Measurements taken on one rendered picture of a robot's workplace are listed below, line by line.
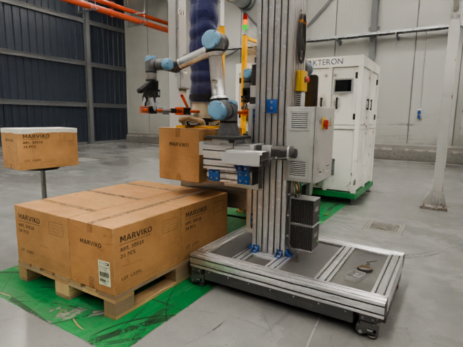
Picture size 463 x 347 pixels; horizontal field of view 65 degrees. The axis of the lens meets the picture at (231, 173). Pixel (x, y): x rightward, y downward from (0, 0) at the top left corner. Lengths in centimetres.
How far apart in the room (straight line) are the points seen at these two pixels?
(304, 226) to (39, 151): 275
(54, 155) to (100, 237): 208
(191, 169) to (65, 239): 97
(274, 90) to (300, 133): 34
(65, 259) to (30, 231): 39
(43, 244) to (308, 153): 181
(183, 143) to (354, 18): 980
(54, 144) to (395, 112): 937
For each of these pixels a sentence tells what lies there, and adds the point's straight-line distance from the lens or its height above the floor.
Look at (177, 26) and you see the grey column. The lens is 436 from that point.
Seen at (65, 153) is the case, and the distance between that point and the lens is 422.
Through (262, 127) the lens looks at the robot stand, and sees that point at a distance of 244.
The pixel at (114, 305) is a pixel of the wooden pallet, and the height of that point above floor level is 9.
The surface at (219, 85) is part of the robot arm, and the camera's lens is 227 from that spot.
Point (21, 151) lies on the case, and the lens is 405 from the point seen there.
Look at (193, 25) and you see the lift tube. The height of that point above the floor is 185.
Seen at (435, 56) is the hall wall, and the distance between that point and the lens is 1151.
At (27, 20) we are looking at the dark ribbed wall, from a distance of 1455.
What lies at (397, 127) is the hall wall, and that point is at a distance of 1146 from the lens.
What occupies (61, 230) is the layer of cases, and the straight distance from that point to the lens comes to 250.
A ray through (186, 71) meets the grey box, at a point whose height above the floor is 166.
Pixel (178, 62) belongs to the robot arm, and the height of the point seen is 152.
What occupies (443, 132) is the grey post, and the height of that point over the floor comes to 100.
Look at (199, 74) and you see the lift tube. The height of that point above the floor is 149.
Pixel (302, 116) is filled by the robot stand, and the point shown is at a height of 117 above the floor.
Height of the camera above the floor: 116
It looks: 9 degrees down
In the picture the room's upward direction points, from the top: 1 degrees clockwise
